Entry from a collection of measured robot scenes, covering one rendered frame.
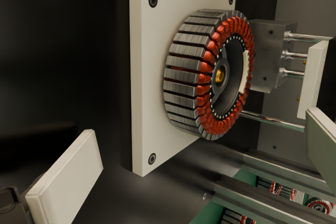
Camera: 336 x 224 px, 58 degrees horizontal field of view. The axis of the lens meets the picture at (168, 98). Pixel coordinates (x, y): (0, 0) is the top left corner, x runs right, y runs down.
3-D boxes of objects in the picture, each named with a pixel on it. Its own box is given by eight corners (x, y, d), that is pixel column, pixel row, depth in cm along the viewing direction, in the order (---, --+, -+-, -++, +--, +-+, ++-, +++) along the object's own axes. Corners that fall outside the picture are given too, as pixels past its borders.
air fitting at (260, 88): (245, 89, 40) (268, 94, 38) (246, 81, 39) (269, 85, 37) (249, 87, 40) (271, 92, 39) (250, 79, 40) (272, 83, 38)
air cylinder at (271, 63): (234, 80, 39) (277, 89, 36) (240, 21, 37) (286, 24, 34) (249, 73, 43) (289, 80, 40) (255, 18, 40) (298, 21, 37)
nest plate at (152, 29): (131, 172, 25) (143, 177, 25) (128, -20, 20) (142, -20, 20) (215, 118, 37) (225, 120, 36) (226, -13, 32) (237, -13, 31)
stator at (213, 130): (156, 148, 25) (194, 162, 23) (160, 9, 22) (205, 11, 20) (218, 111, 34) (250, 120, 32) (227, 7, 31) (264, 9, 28)
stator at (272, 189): (252, 206, 68) (268, 213, 66) (258, 162, 64) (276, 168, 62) (268, 184, 77) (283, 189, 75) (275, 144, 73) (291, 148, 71)
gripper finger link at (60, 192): (56, 251, 14) (41, 251, 14) (104, 169, 20) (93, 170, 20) (38, 194, 13) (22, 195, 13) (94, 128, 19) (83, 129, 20)
